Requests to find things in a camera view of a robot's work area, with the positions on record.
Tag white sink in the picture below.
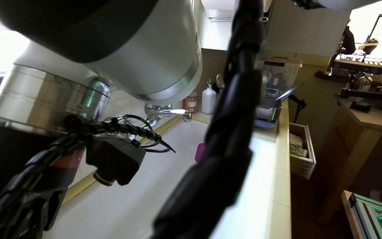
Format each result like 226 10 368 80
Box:
43 119 279 239

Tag chrome tap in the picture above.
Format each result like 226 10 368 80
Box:
144 103 193 128

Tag orange jar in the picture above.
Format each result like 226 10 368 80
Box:
183 91 198 114

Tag white soap pump bottle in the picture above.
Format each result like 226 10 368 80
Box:
201 78 217 115

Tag bunch of cutlery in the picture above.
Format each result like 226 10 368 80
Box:
215 73 226 91

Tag blue sponge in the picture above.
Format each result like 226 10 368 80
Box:
253 119 278 129

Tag silver pot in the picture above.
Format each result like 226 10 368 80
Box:
255 98 283 122

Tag clear plastic storage box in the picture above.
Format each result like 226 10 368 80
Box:
257 57 303 100

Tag folded cloths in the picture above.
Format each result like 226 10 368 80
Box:
289 133 309 158

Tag white drawer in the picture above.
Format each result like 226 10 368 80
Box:
288 122 317 180

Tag wooden table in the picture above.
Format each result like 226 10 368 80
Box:
318 94 382 226

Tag small black box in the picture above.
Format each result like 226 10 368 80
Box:
350 101 372 113

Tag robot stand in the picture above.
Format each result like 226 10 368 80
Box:
341 190 382 239

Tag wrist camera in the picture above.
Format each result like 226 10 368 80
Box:
86 137 147 187

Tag towel rail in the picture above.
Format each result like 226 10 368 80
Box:
202 5 268 22

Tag dark utensil handle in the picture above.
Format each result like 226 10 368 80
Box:
275 83 305 101

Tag white wall cabinet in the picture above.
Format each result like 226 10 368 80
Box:
266 0 351 57

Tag camera on mount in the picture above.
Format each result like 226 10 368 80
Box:
314 59 382 100

